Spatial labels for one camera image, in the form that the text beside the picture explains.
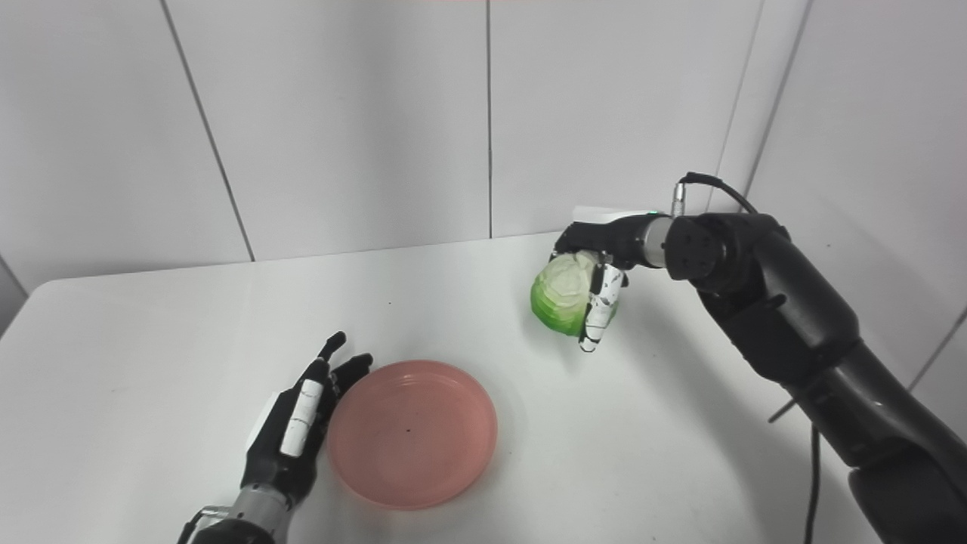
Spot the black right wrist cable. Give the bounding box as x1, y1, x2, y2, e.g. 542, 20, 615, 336
675, 172, 824, 544

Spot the pink round plate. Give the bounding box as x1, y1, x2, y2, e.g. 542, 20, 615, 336
326, 360, 499, 511

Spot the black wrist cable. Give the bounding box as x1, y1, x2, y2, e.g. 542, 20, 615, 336
178, 505, 229, 544
675, 172, 824, 544

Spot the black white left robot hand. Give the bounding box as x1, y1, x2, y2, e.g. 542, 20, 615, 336
240, 331, 374, 508

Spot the green white toy cabbage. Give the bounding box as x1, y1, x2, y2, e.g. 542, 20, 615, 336
530, 252, 616, 337

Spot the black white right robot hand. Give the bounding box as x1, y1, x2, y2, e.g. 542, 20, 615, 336
553, 206, 673, 354

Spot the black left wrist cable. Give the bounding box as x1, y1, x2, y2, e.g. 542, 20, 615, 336
178, 505, 229, 544

